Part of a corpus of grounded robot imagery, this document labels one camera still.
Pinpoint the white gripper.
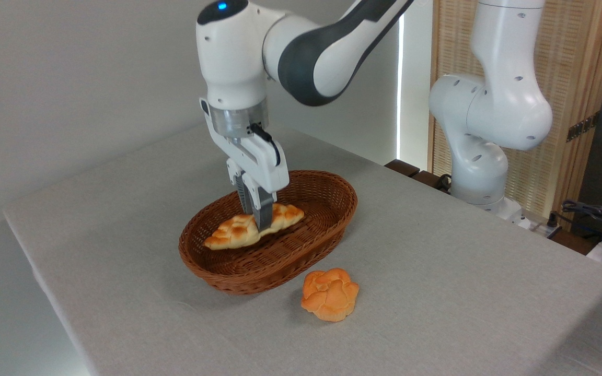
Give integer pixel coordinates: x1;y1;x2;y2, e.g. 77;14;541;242
200;98;291;232

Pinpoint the long braided bread loaf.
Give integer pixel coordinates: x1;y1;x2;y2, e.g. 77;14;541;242
203;203;305;251

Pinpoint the round orange bread roll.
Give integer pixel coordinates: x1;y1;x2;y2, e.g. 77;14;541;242
300;268;360;323

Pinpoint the brown oval wicker basket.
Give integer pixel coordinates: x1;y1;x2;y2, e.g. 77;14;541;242
179;170;358;297

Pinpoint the grey tablecloth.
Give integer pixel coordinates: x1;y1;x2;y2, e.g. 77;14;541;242
2;125;602;376

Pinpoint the dark metal screen hinge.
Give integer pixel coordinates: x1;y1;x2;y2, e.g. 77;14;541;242
566;111;601;143

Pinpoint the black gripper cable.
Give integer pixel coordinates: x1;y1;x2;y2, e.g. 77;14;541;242
249;123;282;168

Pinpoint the black cable bundle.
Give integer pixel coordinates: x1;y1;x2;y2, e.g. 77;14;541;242
548;199;602;247

